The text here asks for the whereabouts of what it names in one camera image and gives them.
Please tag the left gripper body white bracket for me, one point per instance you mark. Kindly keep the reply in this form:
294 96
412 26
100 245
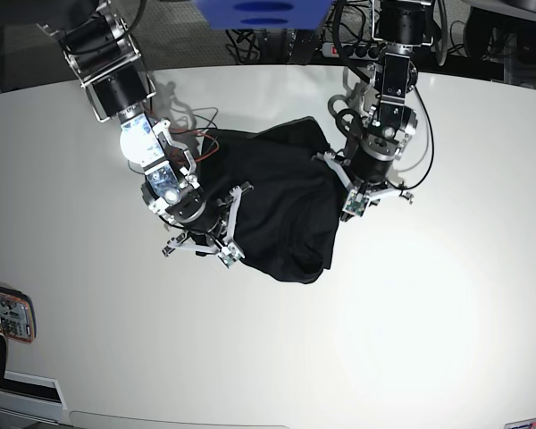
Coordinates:
365 182

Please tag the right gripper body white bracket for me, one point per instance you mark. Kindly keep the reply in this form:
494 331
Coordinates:
213 232

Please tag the black T-shirt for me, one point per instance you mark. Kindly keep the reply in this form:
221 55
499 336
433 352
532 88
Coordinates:
287 223

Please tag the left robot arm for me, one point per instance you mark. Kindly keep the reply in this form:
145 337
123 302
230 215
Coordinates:
376 121

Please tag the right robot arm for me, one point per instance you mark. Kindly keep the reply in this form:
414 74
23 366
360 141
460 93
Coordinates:
99 47

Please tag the blue plastic box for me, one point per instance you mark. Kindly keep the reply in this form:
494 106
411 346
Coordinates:
264 14

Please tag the white tray at table edge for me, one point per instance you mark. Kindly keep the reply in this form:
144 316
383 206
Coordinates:
33 397

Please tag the small sticker label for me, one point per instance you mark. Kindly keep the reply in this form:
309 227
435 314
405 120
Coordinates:
523 424

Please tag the black power strip red switch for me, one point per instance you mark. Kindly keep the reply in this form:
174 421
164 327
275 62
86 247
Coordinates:
364 51

